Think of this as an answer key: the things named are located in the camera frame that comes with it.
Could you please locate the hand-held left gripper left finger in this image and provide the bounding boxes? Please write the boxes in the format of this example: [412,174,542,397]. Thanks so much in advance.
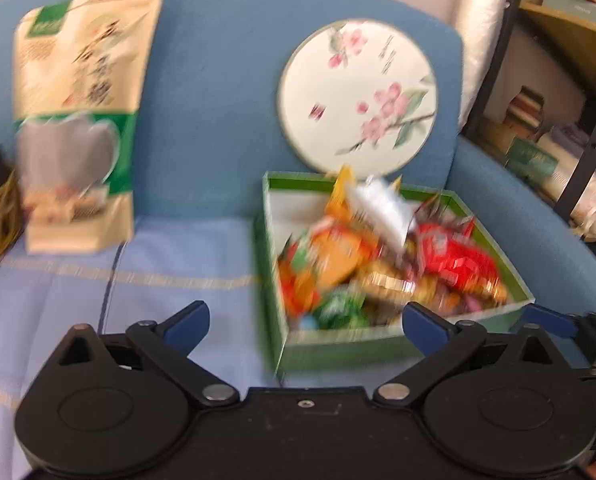
[53,300,241,407]

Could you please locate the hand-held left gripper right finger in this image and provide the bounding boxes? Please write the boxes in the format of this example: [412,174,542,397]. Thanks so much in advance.
[374,302,563,406]

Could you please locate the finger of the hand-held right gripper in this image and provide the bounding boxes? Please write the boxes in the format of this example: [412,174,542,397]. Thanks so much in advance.
[510,305,579,341]

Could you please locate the red foil snack packet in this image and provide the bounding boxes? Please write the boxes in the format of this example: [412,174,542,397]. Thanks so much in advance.
[417,224,504,292]

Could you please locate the green pea snack packet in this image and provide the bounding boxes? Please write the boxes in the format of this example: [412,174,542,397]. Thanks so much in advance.
[318,289,369,330]

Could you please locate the green cardboard box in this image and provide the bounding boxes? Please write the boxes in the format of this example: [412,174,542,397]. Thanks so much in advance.
[254,171,536,377]

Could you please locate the orange snack packet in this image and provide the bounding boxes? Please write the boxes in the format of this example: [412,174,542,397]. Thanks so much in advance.
[307,219,379,287]

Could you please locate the white foil snack packet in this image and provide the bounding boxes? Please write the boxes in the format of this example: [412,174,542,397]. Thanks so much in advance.
[349,176,415,254]

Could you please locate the light blue striped blanket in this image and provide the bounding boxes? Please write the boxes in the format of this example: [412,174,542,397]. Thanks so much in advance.
[0,215,289,411]

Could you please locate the blue fabric sofa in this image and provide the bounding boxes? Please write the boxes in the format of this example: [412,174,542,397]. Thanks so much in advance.
[0,0,596,341]

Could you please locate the round floral fan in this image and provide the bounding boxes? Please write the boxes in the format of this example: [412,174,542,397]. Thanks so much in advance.
[277,19,439,177]

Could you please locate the large beige green grain pouch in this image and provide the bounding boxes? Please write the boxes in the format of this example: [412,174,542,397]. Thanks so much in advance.
[13,0,166,254]

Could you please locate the bookshelf with books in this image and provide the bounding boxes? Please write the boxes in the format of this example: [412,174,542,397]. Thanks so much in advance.
[458,0,596,241]

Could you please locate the white plastic roll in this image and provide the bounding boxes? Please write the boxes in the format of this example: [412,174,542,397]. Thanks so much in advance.
[452,0,507,132]

